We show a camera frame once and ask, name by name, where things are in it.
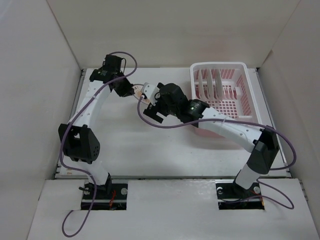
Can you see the pink white dish rack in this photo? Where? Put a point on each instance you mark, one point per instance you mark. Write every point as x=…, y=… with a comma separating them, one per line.
x=238, y=101

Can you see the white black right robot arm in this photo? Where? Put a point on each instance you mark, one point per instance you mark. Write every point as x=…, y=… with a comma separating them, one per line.
x=260, y=141

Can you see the white plate grey flower pattern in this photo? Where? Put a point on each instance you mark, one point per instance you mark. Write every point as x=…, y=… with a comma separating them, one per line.
x=201, y=86

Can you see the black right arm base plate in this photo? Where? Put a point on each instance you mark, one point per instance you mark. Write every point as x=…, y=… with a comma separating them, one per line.
x=233, y=197

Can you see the white plate green red rim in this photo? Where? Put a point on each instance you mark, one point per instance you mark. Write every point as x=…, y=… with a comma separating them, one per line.
x=210, y=88

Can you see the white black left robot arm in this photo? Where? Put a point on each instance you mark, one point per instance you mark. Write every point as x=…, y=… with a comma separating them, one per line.
x=77, y=139

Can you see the orange sunburst plate front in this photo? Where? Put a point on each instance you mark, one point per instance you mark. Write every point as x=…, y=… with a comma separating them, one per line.
x=218, y=84

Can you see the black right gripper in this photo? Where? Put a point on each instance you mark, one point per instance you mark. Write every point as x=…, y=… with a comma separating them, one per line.
x=152, y=111

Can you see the orange sunburst plate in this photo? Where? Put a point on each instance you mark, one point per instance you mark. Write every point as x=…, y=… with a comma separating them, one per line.
x=137, y=88
x=218, y=84

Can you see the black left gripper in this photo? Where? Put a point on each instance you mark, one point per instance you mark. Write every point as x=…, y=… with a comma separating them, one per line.
x=127, y=91

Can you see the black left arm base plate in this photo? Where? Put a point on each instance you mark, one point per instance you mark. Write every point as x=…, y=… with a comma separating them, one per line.
x=116, y=200

